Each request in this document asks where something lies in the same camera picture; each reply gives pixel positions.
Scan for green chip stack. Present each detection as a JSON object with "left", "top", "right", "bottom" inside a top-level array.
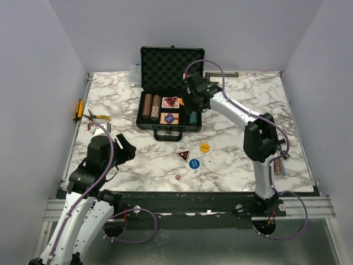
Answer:
[{"left": 189, "top": 112, "right": 199, "bottom": 126}]

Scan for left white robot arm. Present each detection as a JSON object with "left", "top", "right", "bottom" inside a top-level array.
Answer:
[{"left": 29, "top": 134, "right": 136, "bottom": 264}]

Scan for brown chip stack far left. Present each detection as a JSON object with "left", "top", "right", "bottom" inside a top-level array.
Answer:
[{"left": 142, "top": 94, "right": 153, "bottom": 119}]

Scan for orange playing card deck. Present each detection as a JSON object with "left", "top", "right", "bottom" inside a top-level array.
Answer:
[{"left": 159, "top": 112, "right": 179, "bottom": 125}]

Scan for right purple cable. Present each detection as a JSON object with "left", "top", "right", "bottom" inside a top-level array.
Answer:
[{"left": 183, "top": 59, "right": 309, "bottom": 241}]

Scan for grey metal door handle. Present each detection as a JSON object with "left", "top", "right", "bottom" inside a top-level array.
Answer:
[{"left": 204, "top": 72, "right": 239, "bottom": 85}]

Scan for clear plastic organizer box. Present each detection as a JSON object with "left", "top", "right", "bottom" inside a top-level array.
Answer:
[{"left": 129, "top": 64, "right": 141, "bottom": 87}]

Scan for black red triangle on table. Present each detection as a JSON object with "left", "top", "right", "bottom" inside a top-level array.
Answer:
[{"left": 176, "top": 150, "right": 190, "bottom": 163}]

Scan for black red triangle button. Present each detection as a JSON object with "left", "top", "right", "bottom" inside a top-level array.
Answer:
[{"left": 166, "top": 97, "right": 179, "bottom": 108}]

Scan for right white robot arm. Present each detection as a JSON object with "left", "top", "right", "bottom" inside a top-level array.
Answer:
[{"left": 182, "top": 73, "right": 279, "bottom": 216}]

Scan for yellow round button on table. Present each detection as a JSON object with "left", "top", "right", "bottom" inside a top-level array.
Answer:
[{"left": 200, "top": 143, "right": 210, "bottom": 153}]

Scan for blue round button on table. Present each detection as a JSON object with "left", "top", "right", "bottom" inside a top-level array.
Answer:
[{"left": 189, "top": 158, "right": 200, "bottom": 169}]

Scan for orange black utility knife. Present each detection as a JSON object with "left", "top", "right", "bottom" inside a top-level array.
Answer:
[{"left": 73, "top": 98, "right": 84, "bottom": 122}]

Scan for black poker set case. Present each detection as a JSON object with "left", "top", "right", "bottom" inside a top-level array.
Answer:
[{"left": 136, "top": 46, "right": 205, "bottom": 142}]

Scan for brown red chip stack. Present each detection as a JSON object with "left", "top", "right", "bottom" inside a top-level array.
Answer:
[{"left": 273, "top": 159, "right": 284, "bottom": 176}]

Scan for red playing card deck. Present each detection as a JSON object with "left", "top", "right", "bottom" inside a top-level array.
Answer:
[{"left": 161, "top": 97, "right": 180, "bottom": 109}]

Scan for yellow handled pliers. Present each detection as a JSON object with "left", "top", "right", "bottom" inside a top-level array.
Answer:
[{"left": 83, "top": 109, "right": 111, "bottom": 123}]

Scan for blue round button in case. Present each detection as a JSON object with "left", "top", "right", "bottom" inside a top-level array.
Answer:
[{"left": 164, "top": 114, "right": 174, "bottom": 124}]

